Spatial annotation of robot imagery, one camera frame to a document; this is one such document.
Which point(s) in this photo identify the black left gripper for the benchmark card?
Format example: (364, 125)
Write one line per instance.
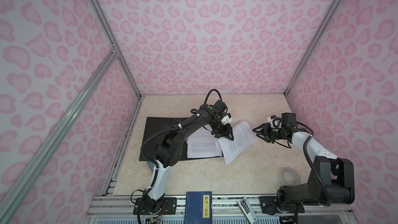
(226, 133)

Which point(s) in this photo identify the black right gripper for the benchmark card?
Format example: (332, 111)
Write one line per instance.
(266, 131)

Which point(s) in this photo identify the printed paper sheet bottom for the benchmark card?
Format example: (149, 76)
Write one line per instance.
(243, 139)

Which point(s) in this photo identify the printed paper sheet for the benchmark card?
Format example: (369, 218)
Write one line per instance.
(202, 144)
(243, 139)

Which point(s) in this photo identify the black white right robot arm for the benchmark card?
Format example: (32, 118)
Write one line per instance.
(331, 180)

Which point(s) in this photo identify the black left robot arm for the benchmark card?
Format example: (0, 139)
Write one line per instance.
(165, 148)

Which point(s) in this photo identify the white tape roll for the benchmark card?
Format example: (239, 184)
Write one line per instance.
(288, 177)

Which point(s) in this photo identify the blue book yellow label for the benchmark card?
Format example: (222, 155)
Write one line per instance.
(198, 207)

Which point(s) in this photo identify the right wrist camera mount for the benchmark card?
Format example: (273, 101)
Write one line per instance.
(274, 121)

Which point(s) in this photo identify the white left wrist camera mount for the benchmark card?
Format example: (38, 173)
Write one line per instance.
(226, 119)

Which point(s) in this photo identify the white clip on rail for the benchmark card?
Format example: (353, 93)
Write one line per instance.
(247, 210)

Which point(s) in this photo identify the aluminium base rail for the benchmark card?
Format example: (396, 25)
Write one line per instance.
(225, 210)

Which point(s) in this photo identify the aluminium frame post right rear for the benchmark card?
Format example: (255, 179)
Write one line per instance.
(325, 21)

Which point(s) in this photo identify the aluminium frame post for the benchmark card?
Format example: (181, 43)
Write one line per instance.
(325, 21)
(104, 23)

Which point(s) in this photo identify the aluminium frame post left rear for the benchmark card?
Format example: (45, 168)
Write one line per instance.
(104, 23)

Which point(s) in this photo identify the aluminium diagonal frame bar left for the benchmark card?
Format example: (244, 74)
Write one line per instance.
(33, 170)

